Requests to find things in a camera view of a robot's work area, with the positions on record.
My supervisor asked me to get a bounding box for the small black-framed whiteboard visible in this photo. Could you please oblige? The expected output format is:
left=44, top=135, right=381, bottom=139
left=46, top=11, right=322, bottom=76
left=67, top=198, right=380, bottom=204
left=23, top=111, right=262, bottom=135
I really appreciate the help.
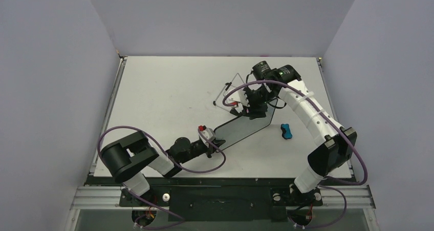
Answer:
left=214, top=99, right=278, bottom=150

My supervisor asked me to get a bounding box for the blue whiteboard eraser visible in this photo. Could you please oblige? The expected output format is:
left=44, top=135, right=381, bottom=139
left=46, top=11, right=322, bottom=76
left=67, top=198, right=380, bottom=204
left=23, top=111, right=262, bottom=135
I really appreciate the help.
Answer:
left=280, top=123, right=293, bottom=140

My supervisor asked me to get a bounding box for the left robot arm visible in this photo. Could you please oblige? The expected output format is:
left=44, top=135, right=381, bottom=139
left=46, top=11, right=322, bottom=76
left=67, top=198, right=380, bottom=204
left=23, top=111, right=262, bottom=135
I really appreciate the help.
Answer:
left=99, top=128, right=226, bottom=205

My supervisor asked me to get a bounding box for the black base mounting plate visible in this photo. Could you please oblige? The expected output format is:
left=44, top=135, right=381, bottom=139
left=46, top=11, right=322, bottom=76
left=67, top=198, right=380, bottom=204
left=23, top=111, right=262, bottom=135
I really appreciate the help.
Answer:
left=84, top=177, right=358, bottom=223

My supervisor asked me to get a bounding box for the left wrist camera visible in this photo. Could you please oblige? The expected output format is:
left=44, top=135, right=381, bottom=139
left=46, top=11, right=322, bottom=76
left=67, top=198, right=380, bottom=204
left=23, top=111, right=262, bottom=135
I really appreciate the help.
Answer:
left=198, top=125, right=215, bottom=142

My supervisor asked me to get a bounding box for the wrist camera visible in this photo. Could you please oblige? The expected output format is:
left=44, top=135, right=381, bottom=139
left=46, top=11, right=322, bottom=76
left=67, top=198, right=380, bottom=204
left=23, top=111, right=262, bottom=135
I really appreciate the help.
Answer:
left=226, top=90, right=250, bottom=107
left=198, top=125, right=215, bottom=142

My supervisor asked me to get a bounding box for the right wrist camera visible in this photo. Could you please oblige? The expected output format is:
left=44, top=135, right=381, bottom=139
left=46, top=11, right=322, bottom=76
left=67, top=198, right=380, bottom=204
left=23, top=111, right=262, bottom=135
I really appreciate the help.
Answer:
left=226, top=90, right=250, bottom=107

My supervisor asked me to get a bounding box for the wire whiteboard stand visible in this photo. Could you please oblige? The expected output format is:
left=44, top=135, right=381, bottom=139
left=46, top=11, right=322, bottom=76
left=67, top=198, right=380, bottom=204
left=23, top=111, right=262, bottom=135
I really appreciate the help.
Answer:
left=212, top=73, right=246, bottom=117

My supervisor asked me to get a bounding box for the aluminium frame rail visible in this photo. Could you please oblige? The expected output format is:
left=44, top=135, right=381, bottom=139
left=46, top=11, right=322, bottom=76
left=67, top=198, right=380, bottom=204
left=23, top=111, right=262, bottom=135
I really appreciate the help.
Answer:
left=71, top=185, right=376, bottom=210

